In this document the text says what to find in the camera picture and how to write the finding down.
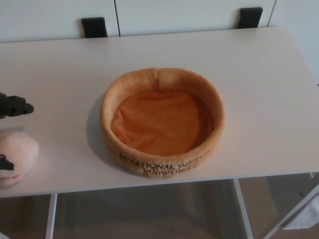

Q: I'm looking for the white metal table leg frame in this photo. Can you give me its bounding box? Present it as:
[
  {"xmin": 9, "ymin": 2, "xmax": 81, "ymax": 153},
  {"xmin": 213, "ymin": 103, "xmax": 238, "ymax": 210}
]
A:
[
  {"xmin": 232, "ymin": 178, "xmax": 255, "ymax": 239},
  {"xmin": 44, "ymin": 193, "xmax": 59, "ymax": 239}
]

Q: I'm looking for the white slanted frame bar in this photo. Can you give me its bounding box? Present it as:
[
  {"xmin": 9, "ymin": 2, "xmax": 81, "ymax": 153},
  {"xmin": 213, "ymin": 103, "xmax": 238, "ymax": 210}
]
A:
[{"xmin": 261, "ymin": 171, "xmax": 319, "ymax": 239}]

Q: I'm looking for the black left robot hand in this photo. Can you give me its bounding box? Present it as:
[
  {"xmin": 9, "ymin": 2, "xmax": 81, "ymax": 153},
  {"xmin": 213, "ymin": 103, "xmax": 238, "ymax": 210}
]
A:
[{"xmin": 0, "ymin": 91, "xmax": 35, "ymax": 173}]

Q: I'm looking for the white cabinet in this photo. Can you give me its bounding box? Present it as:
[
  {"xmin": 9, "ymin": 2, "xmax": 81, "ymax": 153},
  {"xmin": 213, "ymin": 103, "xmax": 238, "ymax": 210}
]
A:
[{"xmin": 0, "ymin": 0, "xmax": 319, "ymax": 44}]

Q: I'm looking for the beige plush dumpling toy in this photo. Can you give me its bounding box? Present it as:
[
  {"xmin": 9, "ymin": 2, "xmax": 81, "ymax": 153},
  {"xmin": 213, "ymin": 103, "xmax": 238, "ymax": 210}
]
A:
[{"xmin": 0, "ymin": 125, "xmax": 40, "ymax": 188}]

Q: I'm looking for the orange round plush basket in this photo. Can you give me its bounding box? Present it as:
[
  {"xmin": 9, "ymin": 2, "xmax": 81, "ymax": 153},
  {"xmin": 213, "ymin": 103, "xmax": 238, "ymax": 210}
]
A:
[{"xmin": 100, "ymin": 67, "xmax": 226, "ymax": 180}]

